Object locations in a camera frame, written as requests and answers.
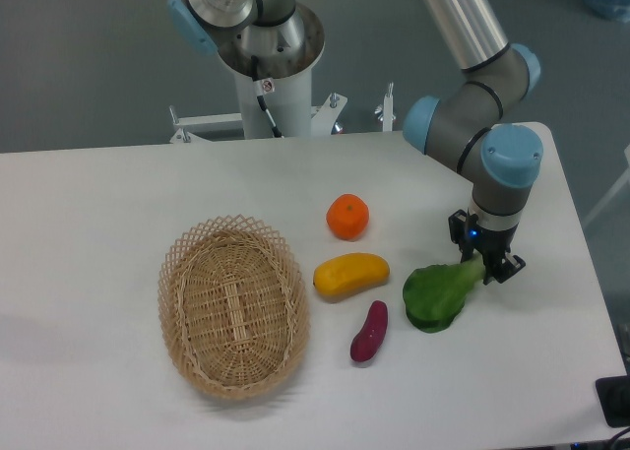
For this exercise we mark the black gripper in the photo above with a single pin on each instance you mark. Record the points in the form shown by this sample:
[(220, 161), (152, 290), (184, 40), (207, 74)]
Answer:
[(489, 238)]

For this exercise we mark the green bok choy vegetable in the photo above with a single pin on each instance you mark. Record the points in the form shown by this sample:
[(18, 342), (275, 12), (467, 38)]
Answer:
[(435, 295)]

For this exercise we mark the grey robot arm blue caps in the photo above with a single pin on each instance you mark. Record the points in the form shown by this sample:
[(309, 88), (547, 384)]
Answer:
[(271, 46)]

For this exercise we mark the orange tangerine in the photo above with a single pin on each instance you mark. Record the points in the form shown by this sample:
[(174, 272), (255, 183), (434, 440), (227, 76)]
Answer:
[(348, 217)]

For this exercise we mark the yellow mango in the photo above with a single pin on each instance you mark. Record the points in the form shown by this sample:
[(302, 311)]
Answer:
[(349, 274)]

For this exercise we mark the purple sweet potato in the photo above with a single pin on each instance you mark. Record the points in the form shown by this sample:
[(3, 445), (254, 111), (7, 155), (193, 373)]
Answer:
[(367, 342)]

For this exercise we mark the black device at table edge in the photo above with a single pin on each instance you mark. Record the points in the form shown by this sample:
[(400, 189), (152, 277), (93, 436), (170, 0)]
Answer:
[(613, 396)]

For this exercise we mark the woven wicker basket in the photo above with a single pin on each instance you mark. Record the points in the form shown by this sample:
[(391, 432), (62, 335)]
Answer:
[(233, 309)]

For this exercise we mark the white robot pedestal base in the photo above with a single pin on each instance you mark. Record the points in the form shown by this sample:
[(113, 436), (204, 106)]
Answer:
[(269, 108)]

